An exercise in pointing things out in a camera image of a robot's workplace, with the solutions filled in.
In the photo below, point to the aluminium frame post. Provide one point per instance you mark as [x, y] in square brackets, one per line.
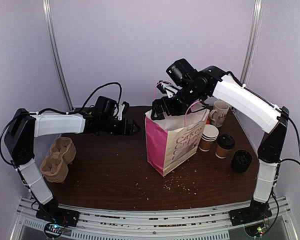
[252, 41]
[55, 52]

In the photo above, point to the stack of pulp cup carriers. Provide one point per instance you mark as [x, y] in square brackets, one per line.
[54, 167]

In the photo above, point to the single brown paper cup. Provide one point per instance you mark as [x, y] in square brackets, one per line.
[221, 153]

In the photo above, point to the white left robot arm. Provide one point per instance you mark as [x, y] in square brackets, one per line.
[19, 135]

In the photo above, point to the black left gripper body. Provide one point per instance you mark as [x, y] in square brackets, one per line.
[107, 126]

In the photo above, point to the stack of black cup lids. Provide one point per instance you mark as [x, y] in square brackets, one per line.
[241, 161]

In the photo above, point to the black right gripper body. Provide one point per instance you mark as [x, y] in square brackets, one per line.
[161, 107]

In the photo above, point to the white ceramic mug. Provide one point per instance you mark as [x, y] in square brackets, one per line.
[218, 113]

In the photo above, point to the stack of brown paper cups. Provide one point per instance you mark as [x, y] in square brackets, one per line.
[209, 135]

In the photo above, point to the white pink paper bag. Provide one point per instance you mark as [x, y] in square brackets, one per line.
[174, 139]

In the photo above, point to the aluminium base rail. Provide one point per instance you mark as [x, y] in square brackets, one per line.
[206, 223]

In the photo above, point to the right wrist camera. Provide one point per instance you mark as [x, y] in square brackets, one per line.
[167, 88]

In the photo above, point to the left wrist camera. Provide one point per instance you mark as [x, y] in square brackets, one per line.
[122, 110]

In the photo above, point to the aluminium frame post left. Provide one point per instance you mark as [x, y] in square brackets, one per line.
[55, 52]

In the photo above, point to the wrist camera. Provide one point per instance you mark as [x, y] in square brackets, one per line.
[122, 110]
[167, 88]

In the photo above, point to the black cup lid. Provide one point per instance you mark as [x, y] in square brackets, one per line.
[226, 141]

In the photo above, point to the aluminium frame post right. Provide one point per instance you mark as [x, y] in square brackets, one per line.
[252, 41]

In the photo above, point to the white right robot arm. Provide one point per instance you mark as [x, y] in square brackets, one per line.
[271, 119]

